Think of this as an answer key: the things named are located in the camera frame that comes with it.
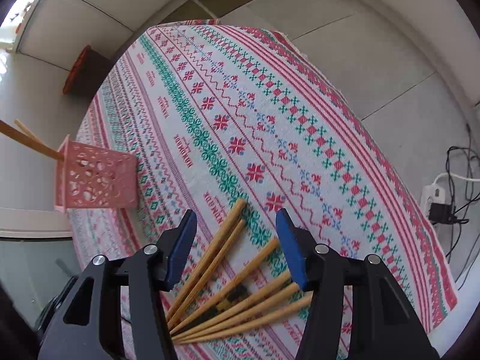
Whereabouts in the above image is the red-rimmed dark trash bin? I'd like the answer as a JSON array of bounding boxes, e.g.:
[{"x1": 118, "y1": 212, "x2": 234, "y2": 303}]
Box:
[{"x1": 63, "y1": 45, "x2": 112, "y2": 99}]

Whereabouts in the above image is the bamboo chopstick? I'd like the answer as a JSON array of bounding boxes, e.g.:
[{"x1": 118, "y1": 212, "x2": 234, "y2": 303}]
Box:
[
  {"x1": 167, "y1": 219, "x2": 246, "y2": 328},
  {"x1": 166, "y1": 198, "x2": 247, "y2": 323},
  {"x1": 14, "y1": 119, "x2": 43, "y2": 144},
  {"x1": 174, "y1": 294, "x2": 312, "y2": 344},
  {"x1": 169, "y1": 237, "x2": 279, "y2": 334},
  {"x1": 0, "y1": 120, "x2": 64, "y2": 161},
  {"x1": 171, "y1": 270, "x2": 291, "y2": 339},
  {"x1": 173, "y1": 283, "x2": 299, "y2": 342}
]

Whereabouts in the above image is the bamboo chopstick in basket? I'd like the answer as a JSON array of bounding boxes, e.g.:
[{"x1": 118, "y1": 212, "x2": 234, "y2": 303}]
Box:
[
  {"x1": 14, "y1": 119, "x2": 43, "y2": 144},
  {"x1": 0, "y1": 120, "x2": 64, "y2": 161}
]

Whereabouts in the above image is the white power strip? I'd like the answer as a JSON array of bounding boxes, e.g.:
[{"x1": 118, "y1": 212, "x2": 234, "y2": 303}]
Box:
[{"x1": 420, "y1": 183, "x2": 446, "y2": 216}]

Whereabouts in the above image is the white cable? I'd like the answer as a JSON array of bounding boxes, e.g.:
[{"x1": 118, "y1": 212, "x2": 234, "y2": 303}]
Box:
[{"x1": 430, "y1": 171, "x2": 480, "y2": 189}]

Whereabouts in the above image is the patterned embroidered tablecloth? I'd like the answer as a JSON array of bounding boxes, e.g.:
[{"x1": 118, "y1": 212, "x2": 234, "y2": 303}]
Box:
[{"x1": 69, "y1": 19, "x2": 459, "y2": 360}]

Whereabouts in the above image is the pink perforated utensil basket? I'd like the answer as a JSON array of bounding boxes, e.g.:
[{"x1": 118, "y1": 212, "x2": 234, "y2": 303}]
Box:
[{"x1": 54, "y1": 136, "x2": 137, "y2": 213}]

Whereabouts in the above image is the black power adapter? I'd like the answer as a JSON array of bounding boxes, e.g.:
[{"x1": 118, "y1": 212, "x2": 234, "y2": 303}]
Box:
[{"x1": 428, "y1": 202, "x2": 457, "y2": 224}]

